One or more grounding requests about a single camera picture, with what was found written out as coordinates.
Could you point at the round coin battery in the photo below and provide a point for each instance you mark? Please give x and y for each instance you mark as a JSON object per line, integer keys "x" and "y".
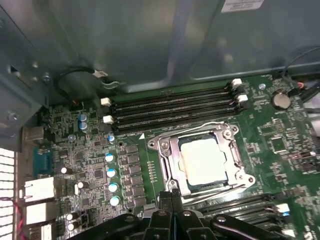
{"x": 280, "y": 100}

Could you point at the metal socket cover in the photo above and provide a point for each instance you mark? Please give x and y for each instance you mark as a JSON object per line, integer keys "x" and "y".
{"x": 174, "y": 160}

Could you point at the RAM slot white clips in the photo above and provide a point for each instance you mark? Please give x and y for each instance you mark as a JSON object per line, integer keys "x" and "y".
{"x": 175, "y": 92}
{"x": 260, "y": 220}
{"x": 175, "y": 109}
{"x": 240, "y": 206}

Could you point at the silver CPU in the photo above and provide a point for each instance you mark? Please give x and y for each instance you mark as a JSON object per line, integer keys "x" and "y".
{"x": 202, "y": 162}

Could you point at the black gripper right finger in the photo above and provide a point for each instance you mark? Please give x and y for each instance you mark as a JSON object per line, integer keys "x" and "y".
{"x": 187, "y": 225}

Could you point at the white label sticker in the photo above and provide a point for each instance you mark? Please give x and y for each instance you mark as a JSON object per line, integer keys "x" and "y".
{"x": 242, "y": 5}

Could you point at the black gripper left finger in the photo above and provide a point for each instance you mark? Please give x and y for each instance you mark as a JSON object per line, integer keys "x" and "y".
{"x": 160, "y": 225}

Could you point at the green motherboard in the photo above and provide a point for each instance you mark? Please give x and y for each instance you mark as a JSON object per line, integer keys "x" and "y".
{"x": 275, "y": 155}

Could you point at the black PC case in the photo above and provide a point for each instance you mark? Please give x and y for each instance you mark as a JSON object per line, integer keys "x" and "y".
{"x": 125, "y": 37}

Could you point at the blue rear port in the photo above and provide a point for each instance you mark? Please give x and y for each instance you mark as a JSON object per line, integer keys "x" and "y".
{"x": 42, "y": 162}

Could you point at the silver rear port block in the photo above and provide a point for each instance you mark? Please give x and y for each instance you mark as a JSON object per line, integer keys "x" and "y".
{"x": 40, "y": 188}
{"x": 38, "y": 212}

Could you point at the CPU socket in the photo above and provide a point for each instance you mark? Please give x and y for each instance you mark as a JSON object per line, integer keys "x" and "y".
{"x": 153, "y": 144}

